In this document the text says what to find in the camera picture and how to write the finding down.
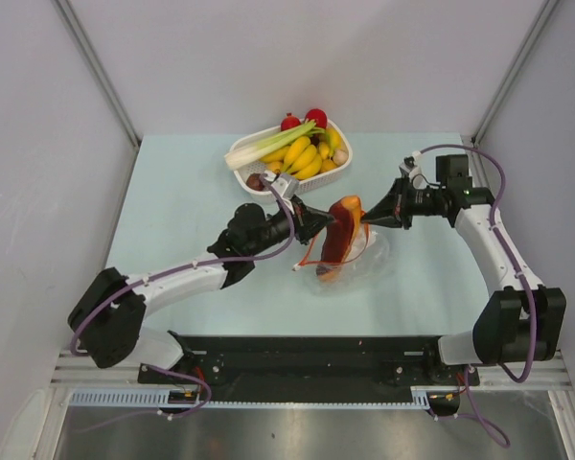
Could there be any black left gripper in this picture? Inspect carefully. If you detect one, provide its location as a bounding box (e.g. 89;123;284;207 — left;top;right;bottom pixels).
246;195;334;259

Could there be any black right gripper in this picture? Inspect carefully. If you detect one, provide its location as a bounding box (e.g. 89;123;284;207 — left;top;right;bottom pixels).
361;175;445;231

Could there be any clear zip bag red zipper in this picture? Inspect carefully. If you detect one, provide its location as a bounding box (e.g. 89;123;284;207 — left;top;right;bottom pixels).
292;218;390;296

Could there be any green white celery stalk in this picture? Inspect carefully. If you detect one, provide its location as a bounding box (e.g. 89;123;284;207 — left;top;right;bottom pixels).
224;121;316;171

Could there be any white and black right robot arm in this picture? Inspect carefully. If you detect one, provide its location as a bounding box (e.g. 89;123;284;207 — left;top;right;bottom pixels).
363;151;566;384

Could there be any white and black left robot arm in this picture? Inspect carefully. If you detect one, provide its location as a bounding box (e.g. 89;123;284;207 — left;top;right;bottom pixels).
68;197;334;383

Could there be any yellow banana bunch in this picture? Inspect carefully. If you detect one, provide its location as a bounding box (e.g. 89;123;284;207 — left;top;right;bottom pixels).
260;127;350;181

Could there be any white perforated plastic basket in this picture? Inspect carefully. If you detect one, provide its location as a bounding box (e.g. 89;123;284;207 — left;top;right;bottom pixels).
230;118;355;205

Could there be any white garlic bulb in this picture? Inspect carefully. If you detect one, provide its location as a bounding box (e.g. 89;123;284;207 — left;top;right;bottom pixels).
333;149;349;166

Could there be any dark purple passion fruit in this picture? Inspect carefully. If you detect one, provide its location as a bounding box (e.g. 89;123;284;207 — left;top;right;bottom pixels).
245;173;265;192

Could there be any red apple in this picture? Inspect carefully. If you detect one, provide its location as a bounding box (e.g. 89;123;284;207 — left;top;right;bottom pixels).
305;108;328;129

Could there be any red pomegranate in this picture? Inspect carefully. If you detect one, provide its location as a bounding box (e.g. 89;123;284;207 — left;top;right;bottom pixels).
280;112;301;131

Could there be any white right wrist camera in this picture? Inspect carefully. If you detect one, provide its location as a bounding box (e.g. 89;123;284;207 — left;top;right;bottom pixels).
399;150;424;188

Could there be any right aluminium corner post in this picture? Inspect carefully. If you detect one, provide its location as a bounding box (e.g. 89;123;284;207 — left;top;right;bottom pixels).
473;0;562;137

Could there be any aluminium corner post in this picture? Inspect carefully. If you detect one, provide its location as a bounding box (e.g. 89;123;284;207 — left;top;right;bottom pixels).
52;0;142;148
473;0;562;137

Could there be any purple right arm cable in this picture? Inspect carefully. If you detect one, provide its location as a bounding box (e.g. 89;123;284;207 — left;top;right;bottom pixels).
411;144;538;384

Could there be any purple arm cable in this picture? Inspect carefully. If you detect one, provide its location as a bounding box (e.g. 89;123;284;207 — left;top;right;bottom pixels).
411;144;538;384
69;177;298;356

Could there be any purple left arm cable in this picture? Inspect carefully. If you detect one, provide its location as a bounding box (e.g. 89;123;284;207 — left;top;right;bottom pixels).
69;177;298;356

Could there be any aluminium frame rail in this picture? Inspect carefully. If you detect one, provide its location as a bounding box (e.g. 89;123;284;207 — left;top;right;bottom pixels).
51;352;573;391

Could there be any white slotted cable duct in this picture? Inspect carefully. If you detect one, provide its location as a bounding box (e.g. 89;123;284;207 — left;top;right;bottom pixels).
69;388;430;410

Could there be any left aluminium corner post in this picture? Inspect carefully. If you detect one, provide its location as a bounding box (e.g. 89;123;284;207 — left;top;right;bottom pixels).
52;0;142;148

